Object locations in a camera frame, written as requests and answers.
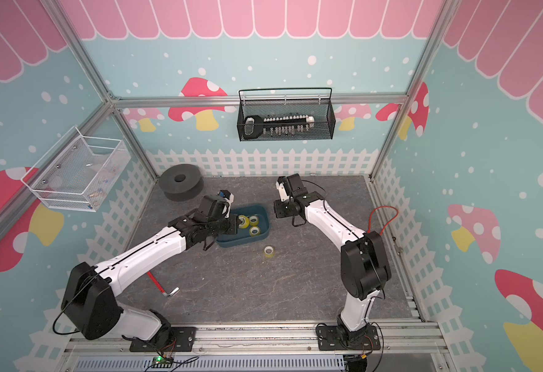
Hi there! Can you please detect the black socket holder tool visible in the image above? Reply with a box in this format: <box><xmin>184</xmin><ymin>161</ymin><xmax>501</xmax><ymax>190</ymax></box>
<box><xmin>243</xmin><ymin>115</ymin><xmax>315</xmax><ymax>140</ymax></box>

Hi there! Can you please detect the green circuit board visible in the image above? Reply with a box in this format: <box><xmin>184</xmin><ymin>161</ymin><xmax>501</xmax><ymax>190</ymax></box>
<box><xmin>152</xmin><ymin>356</ymin><xmax>174</xmax><ymax>368</ymax></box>

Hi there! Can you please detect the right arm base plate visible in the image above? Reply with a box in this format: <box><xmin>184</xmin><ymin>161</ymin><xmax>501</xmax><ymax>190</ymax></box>
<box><xmin>315</xmin><ymin>323</ymin><xmax>382</xmax><ymax>352</ymax></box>

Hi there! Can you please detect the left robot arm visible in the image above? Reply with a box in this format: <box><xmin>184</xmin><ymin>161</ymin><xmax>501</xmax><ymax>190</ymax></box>
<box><xmin>62</xmin><ymin>190</ymin><xmax>238</xmax><ymax>350</ymax></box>

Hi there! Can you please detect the white wire mesh basket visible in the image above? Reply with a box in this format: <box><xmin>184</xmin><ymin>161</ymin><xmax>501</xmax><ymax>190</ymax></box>
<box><xmin>20</xmin><ymin>127</ymin><xmax>131</xmax><ymax>212</ymax></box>

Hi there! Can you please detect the red handled hex key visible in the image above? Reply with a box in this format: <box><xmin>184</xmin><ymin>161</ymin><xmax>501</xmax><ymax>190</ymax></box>
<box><xmin>147</xmin><ymin>271</ymin><xmax>180</xmax><ymax>297</ymax></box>

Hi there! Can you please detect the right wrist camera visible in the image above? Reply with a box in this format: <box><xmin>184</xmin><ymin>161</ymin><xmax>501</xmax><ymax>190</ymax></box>
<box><xmin>276</xmin><ymin>181</ymin><xmax>289</xmax><ymax>202</ymax></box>

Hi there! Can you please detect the teal plastic storage box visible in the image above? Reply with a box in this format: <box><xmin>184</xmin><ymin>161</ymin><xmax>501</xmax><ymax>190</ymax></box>
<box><xmin>216</xmin><ymin>204</ymin><xmax>270</xmax><ymax>248</ymax></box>

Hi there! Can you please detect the red cable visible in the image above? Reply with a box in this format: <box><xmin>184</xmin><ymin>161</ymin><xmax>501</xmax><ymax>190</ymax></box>
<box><xmin>368</xmin><ymin>205</ymin><xmax>400</xmax><ymax>242</ymax></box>

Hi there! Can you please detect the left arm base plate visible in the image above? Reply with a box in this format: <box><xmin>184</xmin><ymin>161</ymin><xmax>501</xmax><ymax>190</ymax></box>
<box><xmin>130</xmin><ymin>325</ymin><xmax>197</xmax><ymax>353</ymax></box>

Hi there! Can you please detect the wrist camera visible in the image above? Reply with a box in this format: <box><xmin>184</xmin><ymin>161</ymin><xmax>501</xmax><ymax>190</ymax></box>
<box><xmin>276</xmin><ymin>181</ymin><xmax>289</xmax><ymax>202</ymax></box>
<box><xmin>218</xmin><ymin>190</ymin><xmax>234</xmax><ymax>218</ymax></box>

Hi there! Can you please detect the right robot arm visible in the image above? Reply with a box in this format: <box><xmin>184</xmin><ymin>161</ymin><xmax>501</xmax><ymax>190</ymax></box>
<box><xmin>274</xmin><ymin>174</ymin><xmax>392</xmax><ymax>338</ymax></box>

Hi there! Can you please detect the dark grey filament spool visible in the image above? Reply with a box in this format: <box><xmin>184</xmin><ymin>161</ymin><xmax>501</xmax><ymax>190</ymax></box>
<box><xmin>158</xmin><ymin>164</ymin><xmax>204</xmax><ymax>202</ymax></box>

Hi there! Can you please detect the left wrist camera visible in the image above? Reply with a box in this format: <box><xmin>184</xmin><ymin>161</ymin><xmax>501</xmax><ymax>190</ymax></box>
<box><xmin>218</xmin><ymin>190</ymin><xmax>234</xmax><ymax>218</ymax></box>

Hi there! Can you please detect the black wire mesh basket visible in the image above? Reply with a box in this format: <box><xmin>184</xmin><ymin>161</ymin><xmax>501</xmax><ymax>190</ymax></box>
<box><xmin>237</xmin><ymin>88</ymin><xmax>336</xmax><ymax>142</ymax></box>

